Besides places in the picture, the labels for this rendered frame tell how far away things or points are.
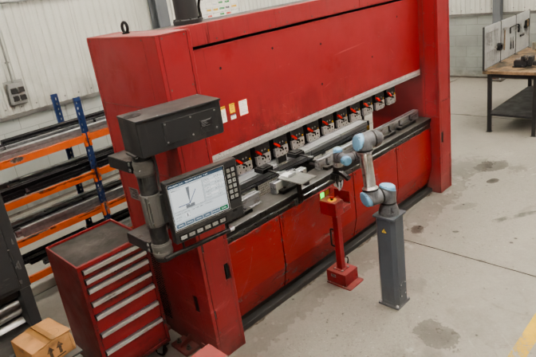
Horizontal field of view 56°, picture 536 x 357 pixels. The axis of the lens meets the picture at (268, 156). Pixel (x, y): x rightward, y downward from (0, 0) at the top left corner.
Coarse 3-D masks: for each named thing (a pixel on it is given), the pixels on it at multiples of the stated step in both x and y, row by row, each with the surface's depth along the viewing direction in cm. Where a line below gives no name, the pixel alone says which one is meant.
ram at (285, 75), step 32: (416, 0) 513; (288, 32) 391; (320, 32) 417; (352, 32) 447; (384, 32) 482; (416, 32) 522; (224, 64) 351; (256, 64) 372; (288, 64) 396; (320, 64) 423; (352, 64) 453; (384, 64) 490; (416, 64) 531; (224, 96) 356; (256, 96) 377; (288, 96) 401; (320, 96) 429; (352, 96) 460; (224, 128) 360; (256, 128) 382; (288, 128) 407
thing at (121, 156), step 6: (108, 156) 286; (114, 156) 284; (120, 156) 282; (126, 156) 281; (108, 162) 289; (114, 162) 283; (120, 162) 278; (126, 162) 273; (120, 168) 280; (126, 168) 275; (132, 168) 273
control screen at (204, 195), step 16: (208, 176) 277; (176, 192) 267; (192, 192) 273; (208, 192) 279; (224, 192) 285; (176, 208) 268; (192, 208) 275; (208, 208) 281; (224, 208) 287; (176, 224) 270
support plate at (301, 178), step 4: (292, 172) 416; (296, 172) 415; (300, 172) 414; (280, 176) 411; (296, 176) 407; (300, 176) 406; (304, 176) 405; (308, 176) 404; (312, 176) 402; (316, 176) 402; (284, 180) 404; (288, 180) 401; (292, 180) 400; (296, 180) 399; (300, 180) 398; (304, 180) 397; (308, 180) 396; (300, 184) 392
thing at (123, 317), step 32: (64, 256) 335; (96, 256) 329; (128, 256) 338; (64, 288) 346; (96, 288) 323; (128, 288) 342; (96, 320) 328; (128, 320) 344; (160, 320) 363; (96, 352) 342; (128, 352) 350; (160, 352) 375
